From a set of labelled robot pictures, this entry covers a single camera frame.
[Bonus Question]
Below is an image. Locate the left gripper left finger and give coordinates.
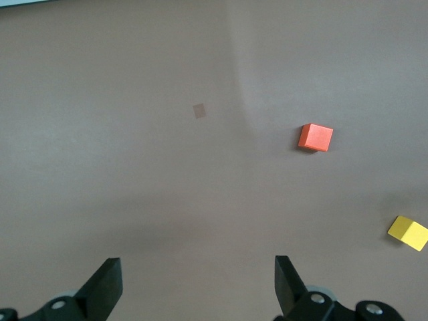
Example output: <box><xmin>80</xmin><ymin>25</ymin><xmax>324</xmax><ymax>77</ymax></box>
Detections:
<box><xmin>0</xmin><ymin>257</ymin><xmax>124</xmax><ymax>321</ymax></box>

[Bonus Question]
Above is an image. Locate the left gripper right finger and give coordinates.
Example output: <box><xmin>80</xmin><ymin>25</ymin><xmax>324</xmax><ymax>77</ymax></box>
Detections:
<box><xmin>274</xmin><ymin>255</ymin><xmax>407</xmax><ymax>321</ymax></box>

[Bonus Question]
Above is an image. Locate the yellow cube block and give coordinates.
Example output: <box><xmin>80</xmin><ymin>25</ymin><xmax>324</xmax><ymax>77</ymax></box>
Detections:
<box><xmin>387</xmin><ymin>215</ymin><xmax>428</xmax><ymax>252</ymax></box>

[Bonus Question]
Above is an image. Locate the orange cube block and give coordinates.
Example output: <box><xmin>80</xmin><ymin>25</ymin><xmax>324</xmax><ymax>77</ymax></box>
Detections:
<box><xmin>297</xmin><ymin>122</ymin><xmax>334</xmax><ymax>153</ymax></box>

